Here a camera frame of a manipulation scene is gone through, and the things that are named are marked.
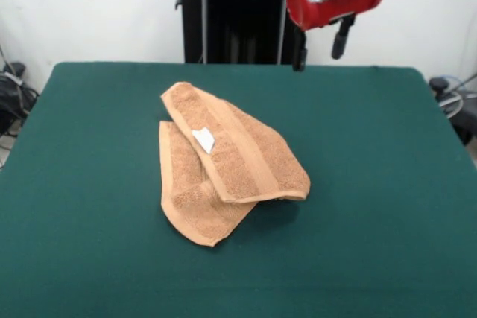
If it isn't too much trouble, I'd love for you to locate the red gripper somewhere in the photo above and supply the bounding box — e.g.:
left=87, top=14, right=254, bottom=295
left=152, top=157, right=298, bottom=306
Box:
left=285, top=0, right=387, bottom=73

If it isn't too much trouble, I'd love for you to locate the orange terry towel white tag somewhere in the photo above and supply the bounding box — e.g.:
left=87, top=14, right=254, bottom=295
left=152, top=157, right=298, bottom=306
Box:
left=159, top=80, right=312, bottom=248

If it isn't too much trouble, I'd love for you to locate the dark green tablecloth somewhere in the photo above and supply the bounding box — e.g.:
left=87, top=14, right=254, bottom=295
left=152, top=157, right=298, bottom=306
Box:
left=0, top=61, right=477, bottom=318

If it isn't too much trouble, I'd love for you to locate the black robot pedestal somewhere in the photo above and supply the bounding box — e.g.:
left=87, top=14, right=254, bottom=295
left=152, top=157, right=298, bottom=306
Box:
left=171, top=0, right=307, bottom=65

